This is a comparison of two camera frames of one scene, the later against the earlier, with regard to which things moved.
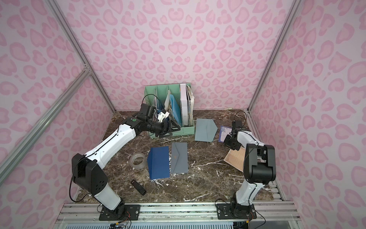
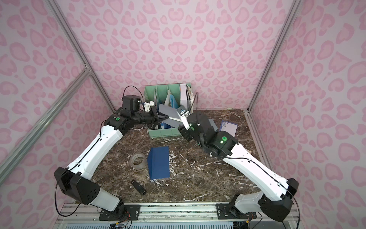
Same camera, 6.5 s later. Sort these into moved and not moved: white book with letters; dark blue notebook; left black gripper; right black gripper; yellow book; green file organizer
Moved: right black gripper; left black gripper
Not moved: white book with letters; green file organizer; dark blue notebook; yellow book
